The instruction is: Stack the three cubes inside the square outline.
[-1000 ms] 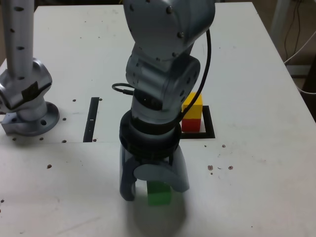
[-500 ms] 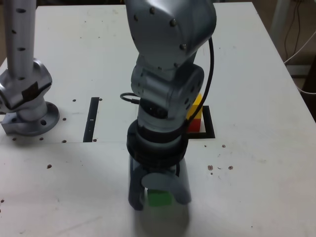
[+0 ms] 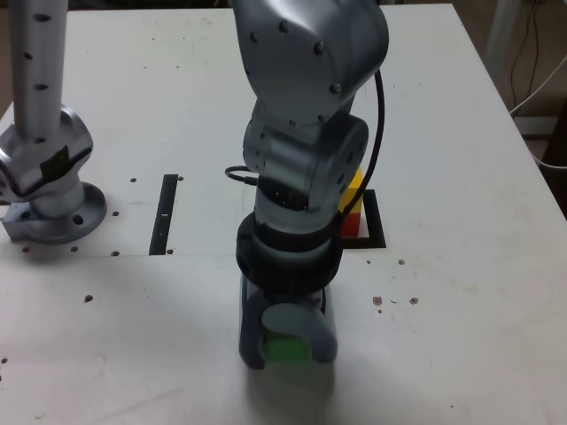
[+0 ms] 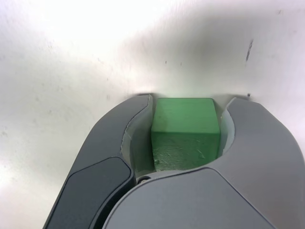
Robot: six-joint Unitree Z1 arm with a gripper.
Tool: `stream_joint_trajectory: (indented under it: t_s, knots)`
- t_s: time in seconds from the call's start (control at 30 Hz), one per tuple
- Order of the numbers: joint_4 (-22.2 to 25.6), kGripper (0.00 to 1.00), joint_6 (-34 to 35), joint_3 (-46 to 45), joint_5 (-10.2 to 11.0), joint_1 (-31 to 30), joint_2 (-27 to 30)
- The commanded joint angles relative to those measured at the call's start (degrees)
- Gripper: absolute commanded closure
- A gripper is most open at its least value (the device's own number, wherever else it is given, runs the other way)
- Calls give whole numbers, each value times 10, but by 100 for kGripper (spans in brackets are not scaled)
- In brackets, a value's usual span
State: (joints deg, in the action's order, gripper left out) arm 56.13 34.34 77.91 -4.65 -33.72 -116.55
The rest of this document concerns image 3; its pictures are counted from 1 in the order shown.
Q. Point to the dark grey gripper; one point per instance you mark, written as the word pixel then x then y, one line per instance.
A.
pixel 297 296

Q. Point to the green cube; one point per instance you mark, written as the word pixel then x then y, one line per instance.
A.
pixel 288 347

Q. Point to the red cube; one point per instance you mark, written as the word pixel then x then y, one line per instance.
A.
pixel 352 226

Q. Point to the yellow cube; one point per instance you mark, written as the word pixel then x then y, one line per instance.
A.
pixel 356 190

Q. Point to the black tape square outline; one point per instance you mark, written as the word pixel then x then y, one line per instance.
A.
pixel 376 221

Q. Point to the black tape strip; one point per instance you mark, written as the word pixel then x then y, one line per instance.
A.
pixel 161 230

